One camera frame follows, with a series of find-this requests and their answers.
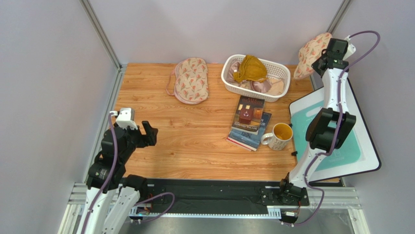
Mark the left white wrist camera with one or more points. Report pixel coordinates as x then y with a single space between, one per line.
125 119

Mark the white mug yellow inside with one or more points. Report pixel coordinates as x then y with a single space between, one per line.
278 138

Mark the teal folding board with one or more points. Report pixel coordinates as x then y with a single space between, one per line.
349 152

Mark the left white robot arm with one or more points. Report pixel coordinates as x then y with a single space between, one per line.
108 191

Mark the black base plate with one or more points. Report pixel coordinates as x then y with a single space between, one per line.
215 197

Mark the aluminium frame rail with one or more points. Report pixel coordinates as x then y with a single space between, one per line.
333 209

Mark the mustard yellow bra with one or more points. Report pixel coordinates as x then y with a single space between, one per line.
251 69

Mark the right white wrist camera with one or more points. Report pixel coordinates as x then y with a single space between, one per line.
351 49

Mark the white tray black rim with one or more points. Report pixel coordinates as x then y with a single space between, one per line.
369 160

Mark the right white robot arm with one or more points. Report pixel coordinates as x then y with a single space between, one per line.
329 128

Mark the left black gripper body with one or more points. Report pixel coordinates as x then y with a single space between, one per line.
135 139

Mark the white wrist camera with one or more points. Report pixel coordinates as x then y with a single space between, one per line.
351 49
125 119

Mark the blue book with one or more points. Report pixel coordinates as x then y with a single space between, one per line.
249 141

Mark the dark brown book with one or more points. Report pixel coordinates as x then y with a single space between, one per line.
248 115

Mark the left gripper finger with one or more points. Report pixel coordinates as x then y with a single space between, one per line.
147 127
151 136

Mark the pink satin bra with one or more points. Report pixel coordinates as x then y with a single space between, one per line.
271 86

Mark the floral mesh laundry bag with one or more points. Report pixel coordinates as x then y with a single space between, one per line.
310 53

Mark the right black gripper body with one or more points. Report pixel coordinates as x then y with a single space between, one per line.
323 61

